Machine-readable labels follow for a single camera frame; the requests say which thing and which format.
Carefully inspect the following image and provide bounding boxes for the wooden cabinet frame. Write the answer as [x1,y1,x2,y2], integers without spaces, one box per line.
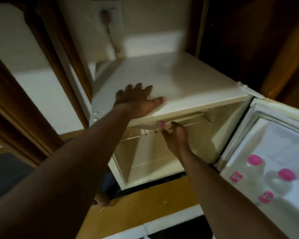
[0,2,94,168]

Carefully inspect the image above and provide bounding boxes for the white mini fridge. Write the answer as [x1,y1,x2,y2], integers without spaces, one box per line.
[89,51,255,191]

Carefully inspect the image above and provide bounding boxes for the clear bottle with pink cap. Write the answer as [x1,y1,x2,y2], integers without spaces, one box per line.
[229,154,267,197]
[257,168,297,205]

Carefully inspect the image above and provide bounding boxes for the person's right hand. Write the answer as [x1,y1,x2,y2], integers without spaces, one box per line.
[160,121,190,157]

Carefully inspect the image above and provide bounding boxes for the white wall socket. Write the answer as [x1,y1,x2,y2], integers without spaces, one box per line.
[91,0,124,26]

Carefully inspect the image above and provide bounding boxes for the person's foot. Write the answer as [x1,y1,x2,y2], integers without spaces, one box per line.
[93,191,118,207]

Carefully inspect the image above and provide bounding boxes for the person's right forearm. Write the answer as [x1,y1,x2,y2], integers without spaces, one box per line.
[176,150,290,239]

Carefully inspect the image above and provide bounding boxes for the white fridge door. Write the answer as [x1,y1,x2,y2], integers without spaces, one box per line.
[214,96,299,239]

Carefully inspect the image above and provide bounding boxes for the person's left hand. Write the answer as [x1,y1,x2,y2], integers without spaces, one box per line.
[113,83,167,120]

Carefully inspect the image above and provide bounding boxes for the dark wooden panel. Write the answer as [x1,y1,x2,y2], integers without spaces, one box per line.
[194,0,299,110]

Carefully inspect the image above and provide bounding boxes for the white fridge door hinge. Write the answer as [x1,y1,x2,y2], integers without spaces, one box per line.
[236,81,265,99]

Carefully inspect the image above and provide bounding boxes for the person's left forearm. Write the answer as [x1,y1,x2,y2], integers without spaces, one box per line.
[0,105,133,239]

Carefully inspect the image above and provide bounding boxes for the dark power plug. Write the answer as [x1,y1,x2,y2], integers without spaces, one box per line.
[101,10,112,25]

